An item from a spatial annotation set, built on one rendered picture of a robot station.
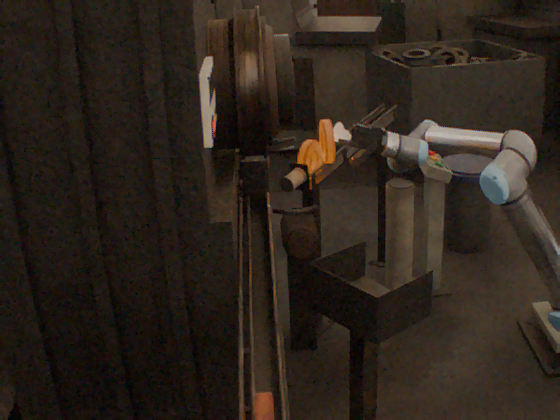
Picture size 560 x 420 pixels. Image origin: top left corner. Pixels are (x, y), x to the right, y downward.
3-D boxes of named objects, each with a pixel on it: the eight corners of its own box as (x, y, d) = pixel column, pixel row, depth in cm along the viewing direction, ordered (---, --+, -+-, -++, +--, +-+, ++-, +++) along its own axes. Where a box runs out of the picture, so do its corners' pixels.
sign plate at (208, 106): (204, 148, 177) (198, 76, 170) (209, 119, 201) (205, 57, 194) (213, 147, 177) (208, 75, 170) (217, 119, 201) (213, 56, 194)
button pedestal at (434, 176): (418, 301, 314) (422, 166, 291) (408, 276, 336) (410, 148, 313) (453, 297, 315) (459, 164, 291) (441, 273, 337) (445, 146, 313)
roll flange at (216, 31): (209, 184, 206) (197, 19, 188) (216, 136, 249) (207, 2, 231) (245, 182, 206) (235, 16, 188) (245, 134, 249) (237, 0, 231)
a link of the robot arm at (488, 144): (543, 125, 218) (419, 114, 278) (521, 149, 215) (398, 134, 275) (556, 154, 222) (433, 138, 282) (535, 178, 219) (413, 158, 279)
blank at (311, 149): (305, 189, 279) (313, 190, 277) (292, 164, 267) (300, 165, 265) (319, 156, 286) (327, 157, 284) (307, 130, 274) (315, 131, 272)
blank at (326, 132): (325, 129, 246) (334, 128, 246) (317, 113, 260) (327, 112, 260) (326, 171, 253) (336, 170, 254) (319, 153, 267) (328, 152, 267)
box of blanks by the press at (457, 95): (410, 188, 440) (409, 63, 411) (357, 149, 514) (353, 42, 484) (541, 166, 467) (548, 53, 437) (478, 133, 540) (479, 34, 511)
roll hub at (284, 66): (279, 137, 211) (274, 42, 201) (275, 112, 237) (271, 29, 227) (299, 136, 211) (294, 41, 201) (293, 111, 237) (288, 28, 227)
